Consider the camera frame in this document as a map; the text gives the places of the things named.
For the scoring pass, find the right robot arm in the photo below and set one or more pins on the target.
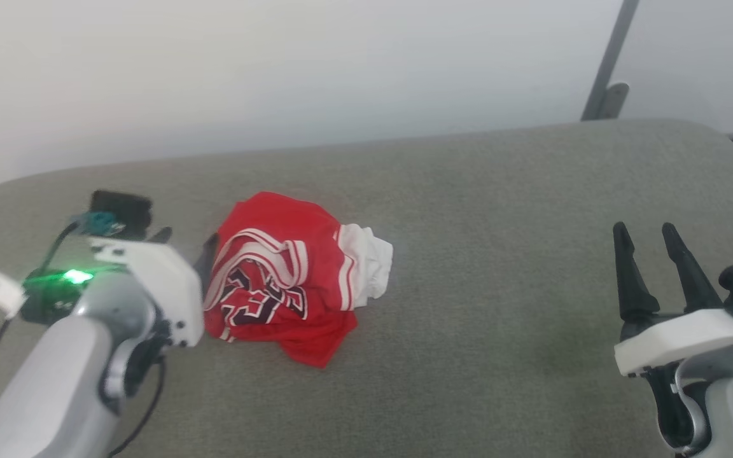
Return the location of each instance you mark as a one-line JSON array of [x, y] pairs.
[[729, 407]]

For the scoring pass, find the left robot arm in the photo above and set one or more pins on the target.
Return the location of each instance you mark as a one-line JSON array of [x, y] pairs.
[[55, 381]]

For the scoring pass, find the red basketball jersey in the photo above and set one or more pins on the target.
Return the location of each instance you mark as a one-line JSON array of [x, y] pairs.
[[277, 216]]

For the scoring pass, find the grey metal wall strip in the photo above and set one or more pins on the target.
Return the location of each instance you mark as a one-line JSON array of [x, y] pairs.
[[614, 44]]

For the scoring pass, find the metal foot bracket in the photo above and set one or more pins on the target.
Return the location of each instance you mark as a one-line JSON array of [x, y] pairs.
[[616, 98]]

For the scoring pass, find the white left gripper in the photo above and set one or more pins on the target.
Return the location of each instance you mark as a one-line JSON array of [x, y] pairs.
[[163, 286]]

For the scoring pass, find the black module with green light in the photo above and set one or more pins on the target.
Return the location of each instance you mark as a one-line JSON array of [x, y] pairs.
[[55, 299]]

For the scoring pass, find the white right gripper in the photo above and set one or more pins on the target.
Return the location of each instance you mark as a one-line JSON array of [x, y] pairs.
[[678, 337]]

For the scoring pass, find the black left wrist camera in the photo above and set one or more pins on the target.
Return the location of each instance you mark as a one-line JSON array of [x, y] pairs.
[[121, 207]]

